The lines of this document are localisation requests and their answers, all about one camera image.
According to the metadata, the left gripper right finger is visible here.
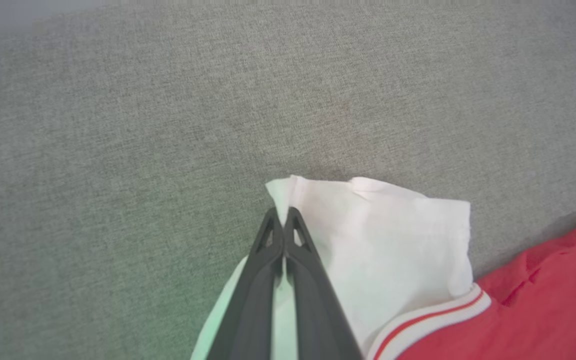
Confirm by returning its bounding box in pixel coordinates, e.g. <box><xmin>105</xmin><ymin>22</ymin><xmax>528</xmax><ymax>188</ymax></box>
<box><xmin>283</xmin><ymin>206</ymin><xmax>364</xmax><ymax>360</ymax></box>

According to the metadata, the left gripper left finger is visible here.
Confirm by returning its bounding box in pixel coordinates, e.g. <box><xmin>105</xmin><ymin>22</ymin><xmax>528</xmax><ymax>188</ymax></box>
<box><xmin>206</xmin><ymin>207</ymin><xmax>285</xmax><ymax>360</ymax></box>

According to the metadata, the red and white shirt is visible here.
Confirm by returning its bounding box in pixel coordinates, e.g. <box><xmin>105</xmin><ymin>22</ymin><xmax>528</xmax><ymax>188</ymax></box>
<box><xmin>190</xmin><ymin>174</ymin><xmax>576</xmax><ymax>360</ymax></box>

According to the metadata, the grey fabric sofa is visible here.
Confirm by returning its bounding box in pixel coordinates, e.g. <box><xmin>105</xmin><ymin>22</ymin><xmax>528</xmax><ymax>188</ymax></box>
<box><xmin>0</xmin><ymin>0</ymin><xmax>576</xmax><ymax>360</ymax></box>

